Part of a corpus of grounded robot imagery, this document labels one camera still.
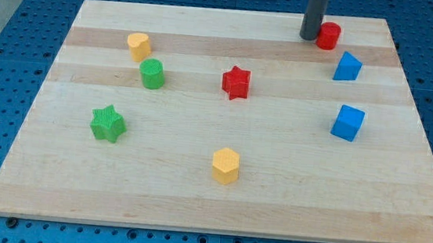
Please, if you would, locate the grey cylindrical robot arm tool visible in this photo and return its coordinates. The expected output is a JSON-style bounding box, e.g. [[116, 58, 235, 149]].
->
[[300, 0, 330, 41]]

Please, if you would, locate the yellow heart block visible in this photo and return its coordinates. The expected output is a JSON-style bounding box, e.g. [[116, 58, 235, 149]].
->
[[127, 33, 152, 62]]

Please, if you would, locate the light wooden board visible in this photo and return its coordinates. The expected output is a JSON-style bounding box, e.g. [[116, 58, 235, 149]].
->
[[0, 0, 433, 243]]

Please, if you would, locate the red star block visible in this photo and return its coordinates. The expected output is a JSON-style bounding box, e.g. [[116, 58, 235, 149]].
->
[[222, 66, 251, 100]]

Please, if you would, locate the yellow hexagon block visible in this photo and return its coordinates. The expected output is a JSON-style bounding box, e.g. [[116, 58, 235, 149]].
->
[[212, 147, 240, 184]]

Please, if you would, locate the green cylinder block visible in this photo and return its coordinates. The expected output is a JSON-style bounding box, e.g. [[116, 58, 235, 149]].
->
[[139, 58, 165, 89]]

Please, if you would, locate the green star block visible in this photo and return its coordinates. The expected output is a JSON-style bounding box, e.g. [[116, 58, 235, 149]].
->
[[89, 104, 127, 143]]

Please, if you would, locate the blue cube block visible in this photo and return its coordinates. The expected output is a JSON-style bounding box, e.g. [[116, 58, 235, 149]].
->
[[330, 104, 365, 142]]

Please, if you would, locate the blue triangle block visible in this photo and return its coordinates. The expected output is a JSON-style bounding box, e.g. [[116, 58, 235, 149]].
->
[[333, 51, 363, 81]]

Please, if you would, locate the red cylinder block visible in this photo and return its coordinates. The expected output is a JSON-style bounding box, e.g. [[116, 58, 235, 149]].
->
[[316, 22, 341, 50]]

